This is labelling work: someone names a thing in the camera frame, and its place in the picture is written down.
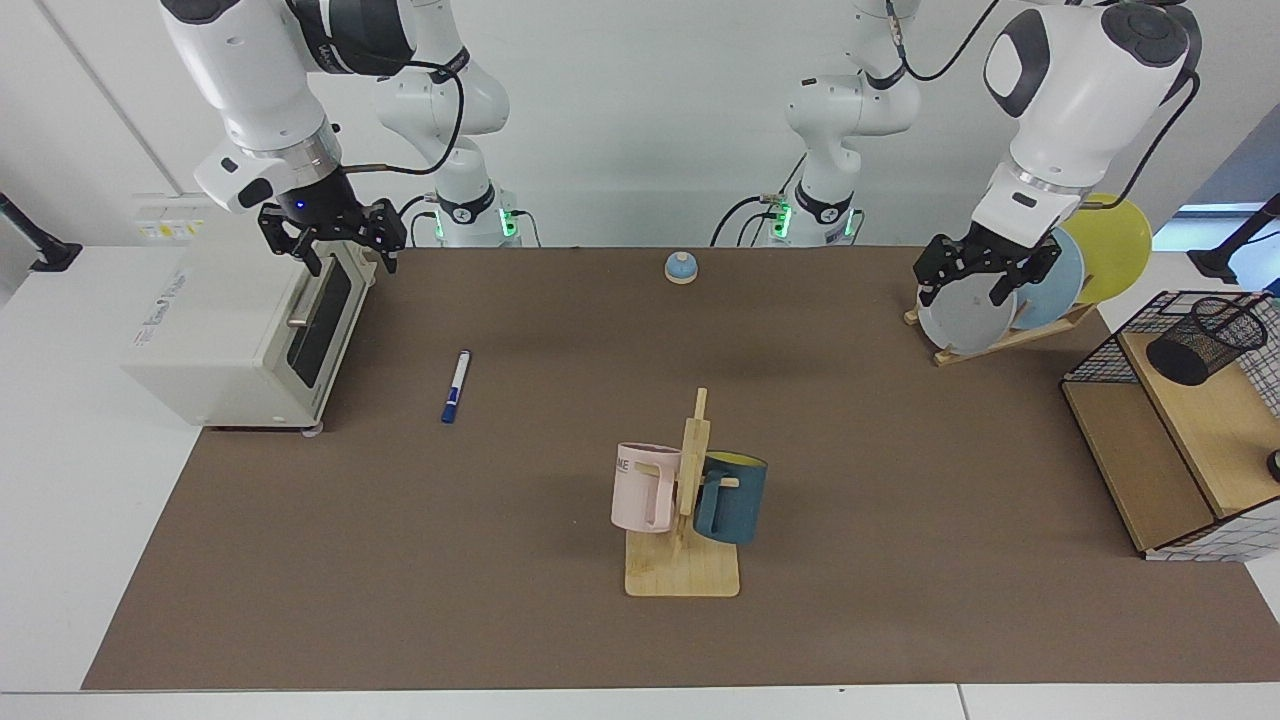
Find blue and white marker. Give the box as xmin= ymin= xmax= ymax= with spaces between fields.
xmin=441 ymin=350 xmax=472 ymax=425

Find black mesh pen holder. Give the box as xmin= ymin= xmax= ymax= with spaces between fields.
xmin=1145 ymin=296 xmax=1269 ymax=388

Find grey plate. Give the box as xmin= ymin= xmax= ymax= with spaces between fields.
xmin=917 ymin=265 xmax=1019 ymax=356

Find wooden plate rack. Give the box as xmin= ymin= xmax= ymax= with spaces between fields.
xmin=903 ymin=303 xmax=1098 ymax=368

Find light blue plate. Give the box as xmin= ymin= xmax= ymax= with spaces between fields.
xmin=1010 ymin=228 xmax=1086 ymax=331

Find pale toaster oven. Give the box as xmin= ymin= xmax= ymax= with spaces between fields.
xmin=122 ymin=205 xmax=379 ymax=433

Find yellow plate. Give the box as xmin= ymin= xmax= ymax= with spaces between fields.
xmin=1060 ymin=193 xmax=1153 ymax=306

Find teal cup with yellow inside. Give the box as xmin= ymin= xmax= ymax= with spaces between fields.
xmin=693 ymin=452 xmax=769 ymax=546

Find brown table cloth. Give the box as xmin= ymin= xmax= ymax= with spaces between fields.
xmin=82 ymin=247 xmax=1280 ymax=691

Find pink cup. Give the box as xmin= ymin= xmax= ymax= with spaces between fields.
xmin=611 ymin=442 xmax=683 ymax=534

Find wooden cup stand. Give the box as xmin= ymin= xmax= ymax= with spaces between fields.
xmin=625 ymin=388 xmax=741 ymax=599

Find black arm base cables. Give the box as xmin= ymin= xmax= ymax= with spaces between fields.
xmin=710 ymin=155 xmax=806 ymax=248
xmin=396 ymin=195 xmax=441 ymax=249

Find white wall socket panel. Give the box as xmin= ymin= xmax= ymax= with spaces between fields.
xmin=133 ymin=192 xmax=219 ymax=241

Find black arm shoulder cable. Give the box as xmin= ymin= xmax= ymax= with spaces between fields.
xmin=885 ymin=0 xmax=1001 ymax=83

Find wire basket with wooden floor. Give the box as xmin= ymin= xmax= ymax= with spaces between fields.
xmin=1060 ymin=290 xmax=1280 ymax=563

